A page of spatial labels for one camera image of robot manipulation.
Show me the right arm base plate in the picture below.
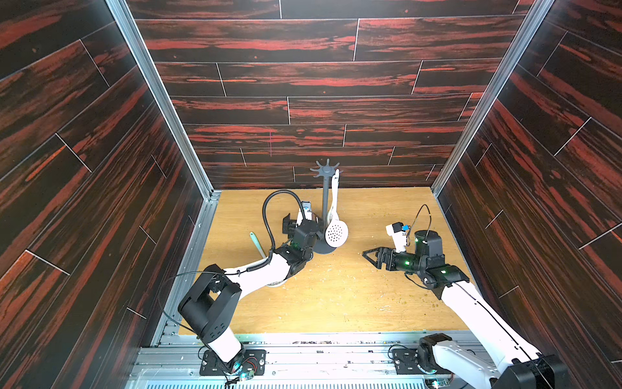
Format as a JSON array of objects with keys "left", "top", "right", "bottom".
[{"left": 387, "top": 345, "right": 452, "bottom": 375}]

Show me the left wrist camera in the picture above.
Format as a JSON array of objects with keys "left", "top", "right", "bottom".
[{"left": 296, "top": 201, "right": 314, "bottom": 225}]

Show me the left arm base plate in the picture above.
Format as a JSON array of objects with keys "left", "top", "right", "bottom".
[{"left": 199, "top": 348, "right": 267, "bottom": 380}]

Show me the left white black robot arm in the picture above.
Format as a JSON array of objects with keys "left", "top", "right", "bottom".
[{"left": 178, "top": 219, "right": 320, "bottom": 371}]

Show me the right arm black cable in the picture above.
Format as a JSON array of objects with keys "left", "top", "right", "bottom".
[{"left": 405, "top": 203, "right": 433, "bottom": 234}]

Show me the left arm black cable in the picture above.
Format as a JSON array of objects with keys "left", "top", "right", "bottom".
[{"left": 261, "top": 189, "right": 308, "bottom": 259}]

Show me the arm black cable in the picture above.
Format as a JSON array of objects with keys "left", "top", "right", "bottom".
[
  {"left": 405, "top": 203, "right": 433, "bottom": 234},
  {"left": 261, "top": 189, "right": 308, "bottom": 259}
]

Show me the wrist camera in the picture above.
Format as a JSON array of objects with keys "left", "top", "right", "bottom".
[
  {"left": 296, "top": 201, "right": 314, "bottom": 225},
  {"left": 386, "top": 222, "right": 409, "bottom": 253}
]

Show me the aluminium corner post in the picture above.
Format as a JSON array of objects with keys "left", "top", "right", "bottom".
[
  {"left": 105, "top": 0, "right": 215, "bottom": 271},
  {"left": 431, "top": 0, "right": 555, "bottom": 198}
]

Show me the white teal skimmer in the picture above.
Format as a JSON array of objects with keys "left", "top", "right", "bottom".
[
  {"left": 325, "top": 169, "right": 349, "bottom": 248},
  {"left": 248, "top": 232, "right": 290, "bottom": 288}
]

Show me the grey utensil rack stand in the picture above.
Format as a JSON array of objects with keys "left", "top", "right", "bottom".
[{"left": 310, "top": 159, "right": 340, "bottom": 254}]

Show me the aluminium front rail frame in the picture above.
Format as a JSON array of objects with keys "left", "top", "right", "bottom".
[{"left": 128, "top": 331, "right": 492, "bottom": 388}]

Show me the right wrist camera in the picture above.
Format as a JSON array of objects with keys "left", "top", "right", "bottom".
[{"left": 386, "top": 222, "right": 409, "bottom": 253}]

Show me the left aluminium corner post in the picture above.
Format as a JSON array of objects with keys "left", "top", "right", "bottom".
[{"left": 105, "top": 0, "right": 215, "bottom": 271}]

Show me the right aluminium corner post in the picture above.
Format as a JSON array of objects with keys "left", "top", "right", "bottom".
[{"left": 431, "top": 0, "right": 555, "bottom": 198}]

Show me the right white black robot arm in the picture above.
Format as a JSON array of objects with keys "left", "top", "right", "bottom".
[{"left": 362, "top": 222, "right": 570, "bottom": 388}]

